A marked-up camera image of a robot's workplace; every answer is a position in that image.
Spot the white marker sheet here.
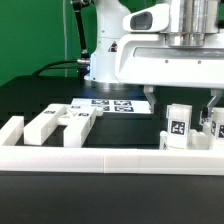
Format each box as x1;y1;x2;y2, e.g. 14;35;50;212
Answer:
71;98;152;114

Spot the black cable bundle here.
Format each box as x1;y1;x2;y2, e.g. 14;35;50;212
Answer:
31;59;91;77

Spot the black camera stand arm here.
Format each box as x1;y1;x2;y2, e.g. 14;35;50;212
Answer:
69;0;92;79

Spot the white chair seat piece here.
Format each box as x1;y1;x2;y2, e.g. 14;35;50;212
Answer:
159;129;224;151

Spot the white chair back piece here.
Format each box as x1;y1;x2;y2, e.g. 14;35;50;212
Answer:
24;104;103;148

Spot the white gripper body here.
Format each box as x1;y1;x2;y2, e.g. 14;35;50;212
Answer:
115;3;224;89

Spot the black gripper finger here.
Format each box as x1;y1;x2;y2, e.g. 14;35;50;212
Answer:
199;89;222;125
143;85;157;114

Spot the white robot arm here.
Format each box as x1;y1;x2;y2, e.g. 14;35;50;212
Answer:
85;0;224;118

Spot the white U-shaped fence frame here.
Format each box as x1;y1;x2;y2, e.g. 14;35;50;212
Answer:
0;116;224;176

